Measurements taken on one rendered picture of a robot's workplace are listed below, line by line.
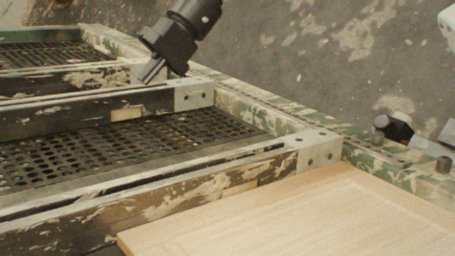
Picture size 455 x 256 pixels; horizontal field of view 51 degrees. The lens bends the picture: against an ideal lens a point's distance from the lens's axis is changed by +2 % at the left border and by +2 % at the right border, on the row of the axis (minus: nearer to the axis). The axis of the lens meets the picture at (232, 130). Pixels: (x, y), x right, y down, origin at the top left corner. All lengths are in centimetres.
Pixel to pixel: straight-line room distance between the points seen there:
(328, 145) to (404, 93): 118
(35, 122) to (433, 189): 80
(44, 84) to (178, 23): 55
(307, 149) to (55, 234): 46
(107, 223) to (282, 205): 28
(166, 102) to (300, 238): 61
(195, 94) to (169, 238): 62
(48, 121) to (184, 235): 51
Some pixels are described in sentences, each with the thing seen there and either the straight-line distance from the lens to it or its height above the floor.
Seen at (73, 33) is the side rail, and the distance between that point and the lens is 214.
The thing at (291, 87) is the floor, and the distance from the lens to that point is 239.
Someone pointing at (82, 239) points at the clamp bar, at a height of 133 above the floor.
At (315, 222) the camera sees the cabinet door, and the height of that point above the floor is 106.
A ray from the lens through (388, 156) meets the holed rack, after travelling 94.
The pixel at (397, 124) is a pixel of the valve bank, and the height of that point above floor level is 75.
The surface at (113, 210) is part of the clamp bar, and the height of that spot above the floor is 131.
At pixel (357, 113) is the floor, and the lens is 212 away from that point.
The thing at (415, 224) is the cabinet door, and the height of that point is 95.
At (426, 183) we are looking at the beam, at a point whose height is 91.
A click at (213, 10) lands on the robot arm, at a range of 93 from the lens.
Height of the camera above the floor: 170
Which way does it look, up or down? 43 degrees down
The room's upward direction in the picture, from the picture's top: 57 degrees counter-clockwise
